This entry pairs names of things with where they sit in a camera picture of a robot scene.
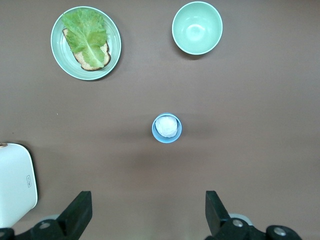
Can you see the green lettuce leaf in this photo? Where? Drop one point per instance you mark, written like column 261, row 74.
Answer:
column 85, row 32

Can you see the mint green plate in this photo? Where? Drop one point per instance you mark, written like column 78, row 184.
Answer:
column 110, row 45

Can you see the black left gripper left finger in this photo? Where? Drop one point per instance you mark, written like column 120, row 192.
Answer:
column 75, row 215

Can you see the blue cup holding white paper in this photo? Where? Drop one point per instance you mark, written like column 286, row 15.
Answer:
column 160, row 137

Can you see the toasted bread slice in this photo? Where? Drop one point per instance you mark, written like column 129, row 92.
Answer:
column 83, row 62

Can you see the white paper ball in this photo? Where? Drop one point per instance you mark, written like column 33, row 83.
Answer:
column 166, row 126

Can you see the mint green bowl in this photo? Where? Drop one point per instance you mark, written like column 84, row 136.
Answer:
column 197, row 27

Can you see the white toaster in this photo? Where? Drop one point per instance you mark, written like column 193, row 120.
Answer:
column 15, row 180

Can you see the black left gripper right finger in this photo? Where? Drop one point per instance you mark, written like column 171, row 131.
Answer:
column 217, row 217

